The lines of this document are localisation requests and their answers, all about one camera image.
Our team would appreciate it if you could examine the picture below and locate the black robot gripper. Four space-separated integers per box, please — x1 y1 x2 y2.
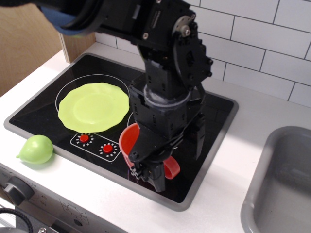
129 74 206 192

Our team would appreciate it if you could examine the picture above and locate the orange plastic cup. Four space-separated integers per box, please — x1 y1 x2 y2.
119 123 181 180

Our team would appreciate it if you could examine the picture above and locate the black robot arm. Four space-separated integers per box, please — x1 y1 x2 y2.
34 0 213 192

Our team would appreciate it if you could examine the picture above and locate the lime green plastic plate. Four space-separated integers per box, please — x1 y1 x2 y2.
58 83 130 133

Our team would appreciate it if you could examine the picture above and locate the black toy stovetop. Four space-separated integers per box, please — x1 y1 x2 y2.
4 54 238 211

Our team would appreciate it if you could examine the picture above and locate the grey toy sink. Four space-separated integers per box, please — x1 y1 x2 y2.
241 126 311 233

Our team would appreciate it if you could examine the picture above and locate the green toy pear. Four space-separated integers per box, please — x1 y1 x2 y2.
16 135 53 164

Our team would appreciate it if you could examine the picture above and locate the grey oven front panel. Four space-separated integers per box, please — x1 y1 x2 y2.
0 165 125 233

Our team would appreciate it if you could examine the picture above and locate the grey oven knob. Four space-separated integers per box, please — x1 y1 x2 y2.
4 177 35 206

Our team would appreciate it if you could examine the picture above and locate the wooden side panel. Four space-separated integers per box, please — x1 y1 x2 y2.
0 4 96 95

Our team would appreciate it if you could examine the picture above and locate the black braided cable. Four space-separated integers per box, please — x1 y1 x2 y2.
0 207 34 233

